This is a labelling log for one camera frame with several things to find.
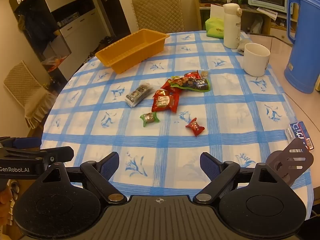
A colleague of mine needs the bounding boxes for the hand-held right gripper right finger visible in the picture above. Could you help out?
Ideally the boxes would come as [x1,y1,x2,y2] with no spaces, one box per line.
[194,152,279,205]

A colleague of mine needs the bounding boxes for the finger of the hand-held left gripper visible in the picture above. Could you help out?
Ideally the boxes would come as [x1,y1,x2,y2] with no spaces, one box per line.
[0,146,75,167]
[0,136,41,150]

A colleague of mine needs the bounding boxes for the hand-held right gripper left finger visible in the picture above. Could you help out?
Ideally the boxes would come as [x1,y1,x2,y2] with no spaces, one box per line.
[41,152,128,205]

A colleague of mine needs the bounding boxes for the small red candy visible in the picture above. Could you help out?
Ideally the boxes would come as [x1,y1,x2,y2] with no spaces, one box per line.
[185,117,206,137]

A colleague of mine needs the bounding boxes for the small green candy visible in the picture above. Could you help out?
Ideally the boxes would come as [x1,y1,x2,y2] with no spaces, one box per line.
[139,111,160,128]

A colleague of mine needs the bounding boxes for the clear dark snack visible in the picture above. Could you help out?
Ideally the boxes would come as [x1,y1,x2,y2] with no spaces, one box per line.
[125,82,153,108]

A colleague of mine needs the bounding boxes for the large red snack packet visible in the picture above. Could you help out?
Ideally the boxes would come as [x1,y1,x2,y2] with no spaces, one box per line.
[151,89,181,113]

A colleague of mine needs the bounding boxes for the long green dark snack packet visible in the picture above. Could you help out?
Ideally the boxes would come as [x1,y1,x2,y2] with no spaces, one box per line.
[169,77,210,93]

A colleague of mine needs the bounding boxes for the orange plastic tray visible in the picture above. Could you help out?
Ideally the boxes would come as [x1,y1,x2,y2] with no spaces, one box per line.
[95,29,170,74]

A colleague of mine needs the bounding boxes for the person's left hand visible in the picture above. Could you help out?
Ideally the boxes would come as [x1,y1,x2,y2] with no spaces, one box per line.
[0,182,13,212]

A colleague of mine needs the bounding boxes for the blue checked tablecloth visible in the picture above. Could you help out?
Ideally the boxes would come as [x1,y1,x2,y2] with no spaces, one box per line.
[40,30,314,218]

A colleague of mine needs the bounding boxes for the beige quilted chair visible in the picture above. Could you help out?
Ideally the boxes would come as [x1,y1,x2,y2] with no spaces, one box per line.
[131,0,185,34]
[3,60,57,129]

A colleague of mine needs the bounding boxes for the red white plastic bag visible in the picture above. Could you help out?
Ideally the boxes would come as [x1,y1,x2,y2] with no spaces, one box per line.
[41,56,67,72]

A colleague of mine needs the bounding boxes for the blue white small packet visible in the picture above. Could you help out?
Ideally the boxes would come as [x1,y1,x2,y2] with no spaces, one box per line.
[285,121,315,152]

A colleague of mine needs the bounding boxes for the white mug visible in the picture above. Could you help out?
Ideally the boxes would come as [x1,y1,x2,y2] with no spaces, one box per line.
[244,42,271,77]

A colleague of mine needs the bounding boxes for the dark hanging jacket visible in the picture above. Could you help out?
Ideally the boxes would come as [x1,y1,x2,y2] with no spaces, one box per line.
[19,7,57,45]

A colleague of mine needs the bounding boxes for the row of shoes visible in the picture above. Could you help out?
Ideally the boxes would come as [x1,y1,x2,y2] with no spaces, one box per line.
[84,36,118,64]

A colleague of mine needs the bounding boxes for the grey cloth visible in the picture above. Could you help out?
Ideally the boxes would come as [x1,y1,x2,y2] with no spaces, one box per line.
[237,39,252,55]

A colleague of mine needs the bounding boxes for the white and dark cabinet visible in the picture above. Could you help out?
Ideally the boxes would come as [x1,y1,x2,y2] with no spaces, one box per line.
[9,0,118,80]

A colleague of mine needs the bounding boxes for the green tissue pack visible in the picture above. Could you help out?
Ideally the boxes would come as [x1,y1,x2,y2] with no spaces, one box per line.
[205,4,225,39]

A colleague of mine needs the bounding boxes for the white insulated bottle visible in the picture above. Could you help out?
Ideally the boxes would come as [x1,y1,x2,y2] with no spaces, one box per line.
[223,3,243,49]

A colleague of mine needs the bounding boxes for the blue thermos jug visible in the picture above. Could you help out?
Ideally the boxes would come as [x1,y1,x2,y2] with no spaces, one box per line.
[284,0,320,94]

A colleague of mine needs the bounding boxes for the wooden shelf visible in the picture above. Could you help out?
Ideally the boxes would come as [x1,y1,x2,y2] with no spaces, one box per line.
[194,0,300,34]

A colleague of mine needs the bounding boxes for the dark wooden door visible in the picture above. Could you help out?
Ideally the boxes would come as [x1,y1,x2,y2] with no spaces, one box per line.
[94,0,132,37]

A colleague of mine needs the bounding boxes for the white papers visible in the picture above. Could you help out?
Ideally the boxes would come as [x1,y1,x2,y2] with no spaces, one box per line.
[256,6,278,20]

